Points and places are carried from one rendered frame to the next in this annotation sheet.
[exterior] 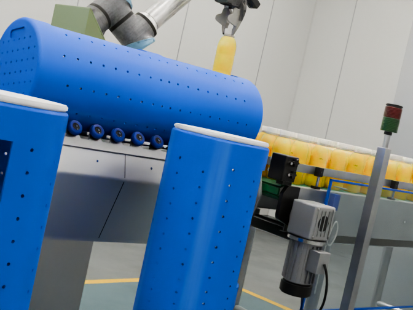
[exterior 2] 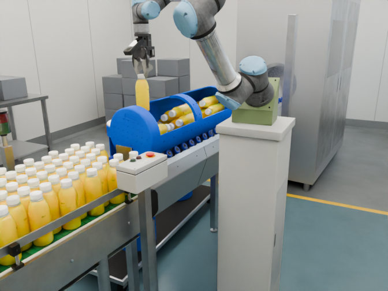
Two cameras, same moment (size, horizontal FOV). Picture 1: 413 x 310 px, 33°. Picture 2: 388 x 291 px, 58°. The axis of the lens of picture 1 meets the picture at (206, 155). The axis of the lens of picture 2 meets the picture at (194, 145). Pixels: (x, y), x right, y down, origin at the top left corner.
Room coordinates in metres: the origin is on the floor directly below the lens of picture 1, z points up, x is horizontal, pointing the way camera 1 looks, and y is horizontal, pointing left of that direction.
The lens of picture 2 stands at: (4.23, -0.20, 1.58)
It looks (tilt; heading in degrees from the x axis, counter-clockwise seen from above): 18 degrees down; 165
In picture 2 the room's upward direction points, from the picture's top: 1 degrees counter-clockwise
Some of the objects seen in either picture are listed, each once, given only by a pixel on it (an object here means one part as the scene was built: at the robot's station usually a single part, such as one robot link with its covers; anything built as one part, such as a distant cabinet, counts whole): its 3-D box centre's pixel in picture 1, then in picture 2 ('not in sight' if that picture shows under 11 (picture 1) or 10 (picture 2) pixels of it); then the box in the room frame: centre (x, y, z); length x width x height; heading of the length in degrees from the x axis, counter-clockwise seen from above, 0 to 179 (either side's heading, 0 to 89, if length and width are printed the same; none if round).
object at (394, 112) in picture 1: (393, 112); (0, 117); (2.56, -0.63, 1.23); 0.06 x 0.06 x 0.04
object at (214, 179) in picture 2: not in sight; (213, 197); (1.81, 0.63, 0.31); 0.06 x 0.06 x 0.63; 42
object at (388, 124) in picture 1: (389, 125); (2, 127); (2.56, -0.63, 1.18); 0.06 x 0.06 x 0.05
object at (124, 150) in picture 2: not in sight; (125, 157); (2.56, -0.10, 0.99); 0.10 x 0.02 x 0.12; 42
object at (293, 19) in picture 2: not in sight; (284, 127); (1.80, 1.22, 0.85); 0.06 x 0.06 x 1.70; 42
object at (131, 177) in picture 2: not in sight; (142, 171); (2.92, -0.06, 1.05); 0.20 x 0.10 x 0.10; 132
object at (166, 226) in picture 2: not in sight; (153, 224); (1.69, 0.14, 0.08); 1.50 x 0.52 x 0.15; 138
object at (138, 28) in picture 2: not in sight; (140, 29); (2.45, 0.02, 1.60); 0.08 x 0.08 x 0.05
